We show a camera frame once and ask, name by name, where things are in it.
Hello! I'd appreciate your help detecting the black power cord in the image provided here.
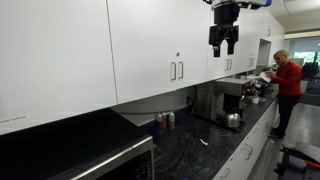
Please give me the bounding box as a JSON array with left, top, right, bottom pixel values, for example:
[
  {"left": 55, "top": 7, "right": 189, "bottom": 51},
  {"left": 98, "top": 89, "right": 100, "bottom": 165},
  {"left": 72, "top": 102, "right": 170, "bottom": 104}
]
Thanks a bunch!
[{"left": 185, "top": 95, "right": 196, "bottom": 114}]

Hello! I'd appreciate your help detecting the red-brown sauce bottle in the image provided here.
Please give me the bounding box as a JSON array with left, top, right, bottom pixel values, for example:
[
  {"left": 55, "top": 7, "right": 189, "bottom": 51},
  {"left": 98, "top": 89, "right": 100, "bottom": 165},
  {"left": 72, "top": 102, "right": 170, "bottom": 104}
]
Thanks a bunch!
[{"left": 161, "top": 113, "right": 168, "bottom": 130}]

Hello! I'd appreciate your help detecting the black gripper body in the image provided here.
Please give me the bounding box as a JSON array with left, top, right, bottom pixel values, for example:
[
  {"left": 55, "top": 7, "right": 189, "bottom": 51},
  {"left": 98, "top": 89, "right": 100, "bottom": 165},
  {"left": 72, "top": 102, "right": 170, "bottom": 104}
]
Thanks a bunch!
[{"left": 214, "top": 3, "right": 241, "bottom": 28}]

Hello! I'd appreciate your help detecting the white paper sheet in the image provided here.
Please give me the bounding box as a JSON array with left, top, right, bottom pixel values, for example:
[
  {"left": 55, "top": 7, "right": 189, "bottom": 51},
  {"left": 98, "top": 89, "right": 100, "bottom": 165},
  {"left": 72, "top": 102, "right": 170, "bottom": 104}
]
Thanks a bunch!
[{"left": 259, "top": 71, "right": 272, "bottom": 84}]

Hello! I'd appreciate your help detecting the white wrist camera, blue mount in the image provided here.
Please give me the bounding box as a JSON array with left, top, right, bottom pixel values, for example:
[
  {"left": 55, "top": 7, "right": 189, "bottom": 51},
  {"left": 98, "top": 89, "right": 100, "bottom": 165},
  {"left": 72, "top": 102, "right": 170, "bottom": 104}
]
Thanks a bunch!
[{"left": 246, "top": 0, "right": 273, "bottom": 10}]

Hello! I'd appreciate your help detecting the steel coffee kettle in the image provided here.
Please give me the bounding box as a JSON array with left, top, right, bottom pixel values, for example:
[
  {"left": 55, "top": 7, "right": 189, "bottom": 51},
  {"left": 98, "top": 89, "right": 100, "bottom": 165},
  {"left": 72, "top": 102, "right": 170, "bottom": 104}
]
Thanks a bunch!
[{"left": 218, "top": 106, "right": 242, "bottom": 129}]

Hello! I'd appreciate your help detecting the white high cabinet block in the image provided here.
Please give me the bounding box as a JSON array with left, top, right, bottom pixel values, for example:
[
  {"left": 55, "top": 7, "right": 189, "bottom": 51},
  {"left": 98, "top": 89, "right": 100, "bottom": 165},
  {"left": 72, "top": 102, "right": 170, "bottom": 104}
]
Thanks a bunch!
[{"left": 259, "top": 6, "right": 286, "bottom": 60}]

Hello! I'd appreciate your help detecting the orange black clamp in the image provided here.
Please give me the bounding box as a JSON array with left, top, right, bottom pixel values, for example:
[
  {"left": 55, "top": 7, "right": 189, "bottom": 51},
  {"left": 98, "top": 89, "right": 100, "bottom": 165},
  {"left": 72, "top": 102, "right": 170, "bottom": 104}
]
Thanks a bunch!
[{"left": 304, "top": 159, "right": 320, "bottom": 171}]

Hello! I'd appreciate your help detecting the black stainless microwave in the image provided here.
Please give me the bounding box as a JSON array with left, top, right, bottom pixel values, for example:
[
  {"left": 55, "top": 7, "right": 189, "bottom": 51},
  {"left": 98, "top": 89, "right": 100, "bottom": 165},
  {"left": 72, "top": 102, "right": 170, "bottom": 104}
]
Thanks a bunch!
[{"left": 0, "top": 108, "right": 156, "bottom": 180}]

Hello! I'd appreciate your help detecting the white cabinet door with label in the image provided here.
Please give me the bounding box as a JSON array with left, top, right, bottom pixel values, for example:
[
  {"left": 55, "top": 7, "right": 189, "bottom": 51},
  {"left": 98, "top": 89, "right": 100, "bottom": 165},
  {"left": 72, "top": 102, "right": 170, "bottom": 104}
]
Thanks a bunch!
[{"left": 0, "top": 0, "right": 118, "bottom": 136}]

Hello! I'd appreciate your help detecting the dark office chair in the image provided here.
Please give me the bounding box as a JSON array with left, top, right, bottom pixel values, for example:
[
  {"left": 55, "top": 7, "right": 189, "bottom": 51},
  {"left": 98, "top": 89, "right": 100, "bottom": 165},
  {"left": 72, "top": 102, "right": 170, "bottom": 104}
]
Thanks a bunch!
[{"left": 300, "top": 61, "right": 318, "bottom": 81}]

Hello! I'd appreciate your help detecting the small white-capped bottle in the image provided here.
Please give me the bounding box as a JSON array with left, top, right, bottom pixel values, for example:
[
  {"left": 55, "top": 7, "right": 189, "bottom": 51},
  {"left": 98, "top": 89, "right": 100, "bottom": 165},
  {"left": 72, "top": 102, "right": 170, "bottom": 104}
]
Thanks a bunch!
[{"left": 156, "top": 112, "right": 163, "bottom": 131}]

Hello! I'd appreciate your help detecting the white upper cabinet door with lock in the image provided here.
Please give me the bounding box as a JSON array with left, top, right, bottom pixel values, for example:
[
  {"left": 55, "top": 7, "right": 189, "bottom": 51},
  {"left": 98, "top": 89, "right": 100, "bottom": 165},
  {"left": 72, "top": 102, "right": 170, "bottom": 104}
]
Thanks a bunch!
[{"left": 176, "top": 0, "right": 211, "bottom": 91}]

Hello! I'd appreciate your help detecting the man in red sweater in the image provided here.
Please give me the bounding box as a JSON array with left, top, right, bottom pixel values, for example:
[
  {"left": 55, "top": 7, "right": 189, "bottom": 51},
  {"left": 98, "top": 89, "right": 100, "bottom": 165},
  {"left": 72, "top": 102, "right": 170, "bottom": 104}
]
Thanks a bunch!
[{"left": 264, "top": 49, "right": 304, "bottom": 139}]

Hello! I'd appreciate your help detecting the white squeeze bottle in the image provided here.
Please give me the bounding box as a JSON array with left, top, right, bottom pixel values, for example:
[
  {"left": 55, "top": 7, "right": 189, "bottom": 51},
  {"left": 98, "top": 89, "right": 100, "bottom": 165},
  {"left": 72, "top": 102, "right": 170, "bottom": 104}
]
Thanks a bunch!
[{"left": 167, "top": 110, "right": 176, "bottom": 130}]

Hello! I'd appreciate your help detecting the stainless coffee machine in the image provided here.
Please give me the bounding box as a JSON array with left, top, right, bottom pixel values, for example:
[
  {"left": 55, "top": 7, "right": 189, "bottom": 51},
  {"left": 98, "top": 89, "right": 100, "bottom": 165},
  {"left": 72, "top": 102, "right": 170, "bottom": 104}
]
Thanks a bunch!
[{"left": 194, "top": 77, "right": 252, "bottom": 133}]

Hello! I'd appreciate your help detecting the white lower cabinet row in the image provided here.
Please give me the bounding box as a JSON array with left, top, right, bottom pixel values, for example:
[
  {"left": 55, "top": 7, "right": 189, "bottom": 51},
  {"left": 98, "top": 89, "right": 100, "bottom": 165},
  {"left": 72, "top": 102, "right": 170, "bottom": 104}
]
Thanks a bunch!
[{"left": 213, "top": 94, "right": 282, "bottom": 180}]

